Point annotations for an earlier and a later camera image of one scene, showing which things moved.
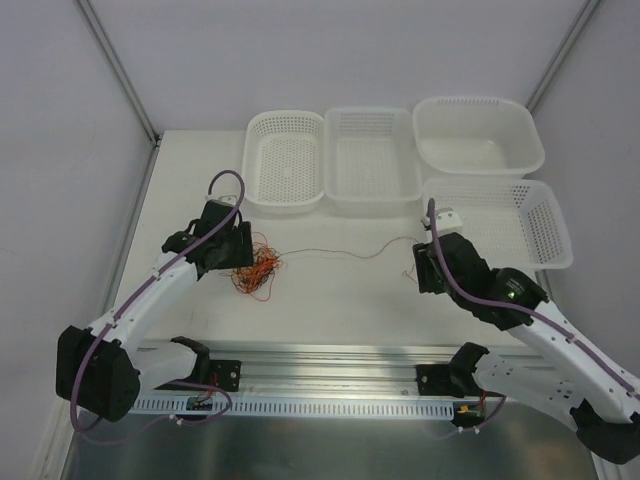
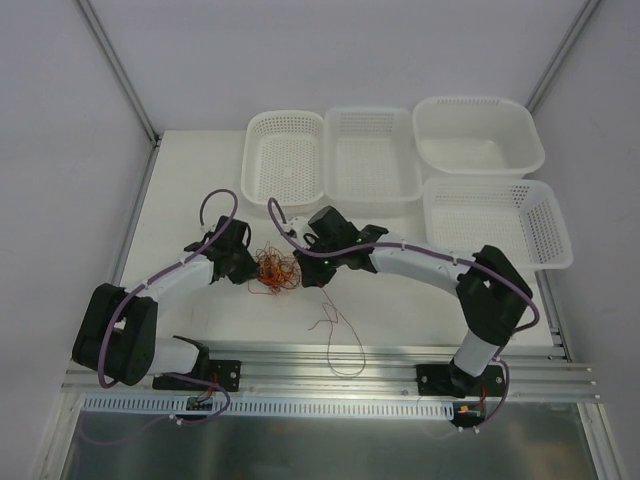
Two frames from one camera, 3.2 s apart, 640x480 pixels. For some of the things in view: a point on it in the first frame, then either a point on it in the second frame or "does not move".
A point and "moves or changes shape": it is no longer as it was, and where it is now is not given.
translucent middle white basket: (371, 159) does not move
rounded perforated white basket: (283, 160) does not move
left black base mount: (221, 373) does not move
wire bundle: (256, 280) moves or changes shape
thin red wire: (410, 271) moves or changes shape
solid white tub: (467, 135) does not move
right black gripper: (426, 268) → (310, 270)
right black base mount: (436, 380) does not move
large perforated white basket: (516, 223) does not move
